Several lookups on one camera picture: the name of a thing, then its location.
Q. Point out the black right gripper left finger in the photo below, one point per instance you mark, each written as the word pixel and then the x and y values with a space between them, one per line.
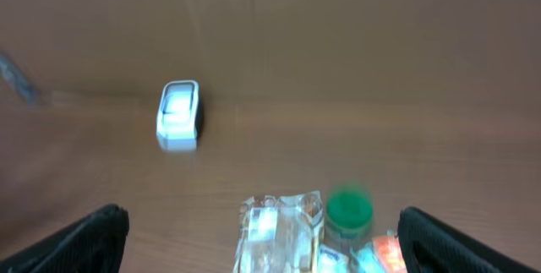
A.
pixel 95 243

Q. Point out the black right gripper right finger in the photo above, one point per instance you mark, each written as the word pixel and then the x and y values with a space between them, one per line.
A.
pixel 430 245

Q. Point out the orange small box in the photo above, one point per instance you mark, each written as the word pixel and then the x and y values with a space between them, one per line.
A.
pixel 389 254

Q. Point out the green lid spice jar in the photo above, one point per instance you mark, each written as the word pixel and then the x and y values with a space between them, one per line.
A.
pixel 349 216

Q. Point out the teal box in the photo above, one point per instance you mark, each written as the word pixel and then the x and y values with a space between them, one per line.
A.
pixel 331 261

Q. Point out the brown white snack pouch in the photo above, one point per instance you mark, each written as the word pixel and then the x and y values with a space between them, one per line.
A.
pixel 279 234

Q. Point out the teal white packet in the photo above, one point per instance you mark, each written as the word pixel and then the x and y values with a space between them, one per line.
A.
pixel 365 260

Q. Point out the white barcode scanner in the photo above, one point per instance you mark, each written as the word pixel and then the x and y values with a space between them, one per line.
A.
pixel 180 116

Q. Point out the white green strip behind cardboard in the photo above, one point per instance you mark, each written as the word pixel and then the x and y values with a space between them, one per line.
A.
pixel 18 82

